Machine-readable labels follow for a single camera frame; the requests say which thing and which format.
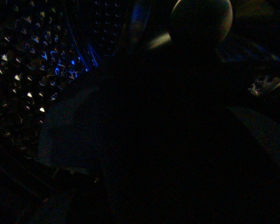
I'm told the dark navy garment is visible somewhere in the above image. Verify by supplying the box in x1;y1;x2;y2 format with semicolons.
37;57;280;224

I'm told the silver front-load washing machine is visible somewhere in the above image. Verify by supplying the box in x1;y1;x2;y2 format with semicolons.
0;0;280;224

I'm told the white round drum hub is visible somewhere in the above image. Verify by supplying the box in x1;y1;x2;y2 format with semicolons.
168;0;233;49

